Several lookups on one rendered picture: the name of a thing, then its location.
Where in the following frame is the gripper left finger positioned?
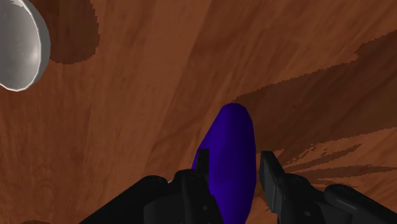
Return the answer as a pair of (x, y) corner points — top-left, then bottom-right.
(79, 148), (225, 224)

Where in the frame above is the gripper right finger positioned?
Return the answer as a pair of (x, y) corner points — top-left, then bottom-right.
(259, 151), (397, 224)

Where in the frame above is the blue oval object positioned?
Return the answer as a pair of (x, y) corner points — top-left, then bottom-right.
(191, 103), (257, 224)

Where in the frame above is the grey bowl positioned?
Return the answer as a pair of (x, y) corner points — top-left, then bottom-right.
(0, 0), (52, 92)

